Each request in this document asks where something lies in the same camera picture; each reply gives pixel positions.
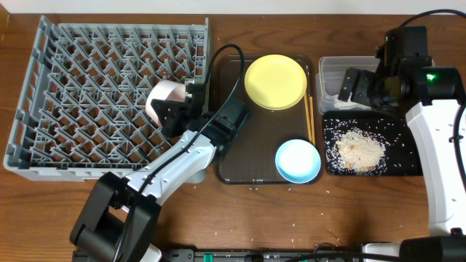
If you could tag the pile of rice scraps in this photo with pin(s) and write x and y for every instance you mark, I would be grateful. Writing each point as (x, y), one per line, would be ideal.
(359, 147)

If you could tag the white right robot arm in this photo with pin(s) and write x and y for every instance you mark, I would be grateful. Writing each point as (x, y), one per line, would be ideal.
(432, 100)

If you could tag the clear plastic waste bin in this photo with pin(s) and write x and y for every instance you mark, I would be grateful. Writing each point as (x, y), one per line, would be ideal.
(330, 76)

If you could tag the brown serving tray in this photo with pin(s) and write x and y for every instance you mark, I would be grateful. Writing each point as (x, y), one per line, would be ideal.
(251, 159)

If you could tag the wooden chopstick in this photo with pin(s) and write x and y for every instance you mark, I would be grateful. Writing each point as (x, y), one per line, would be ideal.
(309, 126)
(312, 120)

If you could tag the wooden chopstick right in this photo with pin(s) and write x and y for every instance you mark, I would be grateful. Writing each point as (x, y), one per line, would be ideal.
(312, 120)

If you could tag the light blue bowl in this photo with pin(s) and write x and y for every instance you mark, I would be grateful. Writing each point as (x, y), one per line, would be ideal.
(298, 161)

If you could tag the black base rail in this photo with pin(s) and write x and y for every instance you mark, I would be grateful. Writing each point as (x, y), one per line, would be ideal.
(185, 255)

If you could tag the yellow round plate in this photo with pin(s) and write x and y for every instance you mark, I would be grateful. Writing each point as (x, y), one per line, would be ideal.
(275, 82)

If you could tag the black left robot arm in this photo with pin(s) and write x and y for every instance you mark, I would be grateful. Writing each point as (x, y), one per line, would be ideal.
(120, 215)

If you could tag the wooden chopstick left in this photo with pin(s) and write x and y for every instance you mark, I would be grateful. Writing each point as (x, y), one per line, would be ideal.
(309, 126)

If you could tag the white pink shallow bowl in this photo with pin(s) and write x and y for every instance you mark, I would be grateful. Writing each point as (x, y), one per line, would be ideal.
(164, 90)

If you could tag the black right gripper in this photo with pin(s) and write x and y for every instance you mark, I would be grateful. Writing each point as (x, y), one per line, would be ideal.
(364, 78)

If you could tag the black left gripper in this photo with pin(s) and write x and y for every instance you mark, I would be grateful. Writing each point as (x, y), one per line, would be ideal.
(174, 114)

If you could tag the black waste tray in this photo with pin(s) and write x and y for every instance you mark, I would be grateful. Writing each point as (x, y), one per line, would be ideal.
(403, 158)

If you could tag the grey plastic dish rack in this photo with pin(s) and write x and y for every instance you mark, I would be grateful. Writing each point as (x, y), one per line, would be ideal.
(81, 110)

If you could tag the white crumpled napkin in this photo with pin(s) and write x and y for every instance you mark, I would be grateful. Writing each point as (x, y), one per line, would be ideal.
(348, 105)

